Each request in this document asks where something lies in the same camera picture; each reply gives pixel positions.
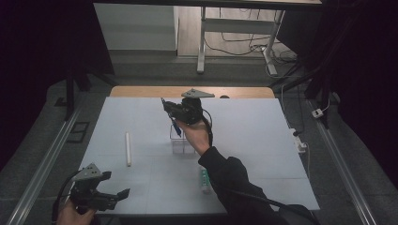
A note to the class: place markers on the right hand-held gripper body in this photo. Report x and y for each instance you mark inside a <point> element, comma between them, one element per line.
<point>191,111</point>

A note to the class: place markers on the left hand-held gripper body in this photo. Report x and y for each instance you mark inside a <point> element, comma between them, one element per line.
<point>84,195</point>

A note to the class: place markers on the blue pen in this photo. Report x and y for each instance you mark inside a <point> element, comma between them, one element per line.
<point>177,129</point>

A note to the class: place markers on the white pen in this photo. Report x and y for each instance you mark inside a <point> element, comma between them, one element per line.
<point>128,150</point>

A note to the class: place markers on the white green glue stick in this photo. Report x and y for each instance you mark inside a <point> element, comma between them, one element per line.
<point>204,181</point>

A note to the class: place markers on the person's left hand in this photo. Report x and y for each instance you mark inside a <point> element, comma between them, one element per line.
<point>73,217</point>

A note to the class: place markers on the black floor plate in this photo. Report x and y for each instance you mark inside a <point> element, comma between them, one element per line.
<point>70,132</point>

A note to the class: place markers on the white-legged desk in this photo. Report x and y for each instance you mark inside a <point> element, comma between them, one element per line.
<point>201,47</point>

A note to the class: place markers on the white table cover sheet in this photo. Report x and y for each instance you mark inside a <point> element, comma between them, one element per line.
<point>250,140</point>

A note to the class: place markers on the white panel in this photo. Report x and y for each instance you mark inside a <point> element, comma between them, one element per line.
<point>137,28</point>

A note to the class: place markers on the black tripod stand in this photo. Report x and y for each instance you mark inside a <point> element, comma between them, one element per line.
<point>70,93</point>
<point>324,90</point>

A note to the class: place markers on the white power strip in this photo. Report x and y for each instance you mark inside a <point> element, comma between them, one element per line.
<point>298,142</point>

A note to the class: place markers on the white plug adapter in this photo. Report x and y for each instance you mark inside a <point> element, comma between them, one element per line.
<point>317,113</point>

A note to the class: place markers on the dark curtain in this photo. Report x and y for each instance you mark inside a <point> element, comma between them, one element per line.
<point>369,62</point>
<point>31,62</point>

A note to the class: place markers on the aluminium floor rail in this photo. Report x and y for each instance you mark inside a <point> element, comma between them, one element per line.
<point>47,162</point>
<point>341,168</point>

